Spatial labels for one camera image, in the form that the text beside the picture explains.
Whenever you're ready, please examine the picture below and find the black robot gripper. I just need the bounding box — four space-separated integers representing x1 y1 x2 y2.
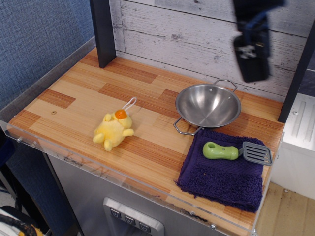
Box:
233 11 270 83

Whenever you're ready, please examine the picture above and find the green handled grey spatula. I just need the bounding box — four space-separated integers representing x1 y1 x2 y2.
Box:
202 142 273 166

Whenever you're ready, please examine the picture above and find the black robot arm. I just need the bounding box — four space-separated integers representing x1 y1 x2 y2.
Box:
233 0 285 83

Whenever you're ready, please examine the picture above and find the stainless steel pot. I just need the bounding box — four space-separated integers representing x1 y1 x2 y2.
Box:
173 79 242 136

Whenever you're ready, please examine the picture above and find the purple folded towel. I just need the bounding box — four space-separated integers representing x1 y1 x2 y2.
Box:
176 129 263 212

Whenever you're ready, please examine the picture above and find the yellow plush duck toy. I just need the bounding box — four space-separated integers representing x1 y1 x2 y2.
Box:
93 97 137 151

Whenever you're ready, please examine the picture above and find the silver control panel with buttons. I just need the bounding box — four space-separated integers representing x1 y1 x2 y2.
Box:
103 197 164 236

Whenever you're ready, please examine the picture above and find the stainless steel cabinet front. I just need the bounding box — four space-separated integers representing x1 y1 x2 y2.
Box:
48 155 223 236

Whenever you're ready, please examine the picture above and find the yellow object bottom left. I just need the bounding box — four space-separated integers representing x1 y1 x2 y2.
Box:
17 222 44 236

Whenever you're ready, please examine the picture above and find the black vertical post right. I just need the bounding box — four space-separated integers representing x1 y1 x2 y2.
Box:
278 36 315 123

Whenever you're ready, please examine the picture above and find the black vertical post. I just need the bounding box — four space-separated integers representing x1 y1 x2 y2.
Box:
278 36 315 123
90 0 116 68

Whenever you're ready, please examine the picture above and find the black vertical post left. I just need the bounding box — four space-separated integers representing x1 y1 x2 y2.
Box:
90 0 116 68

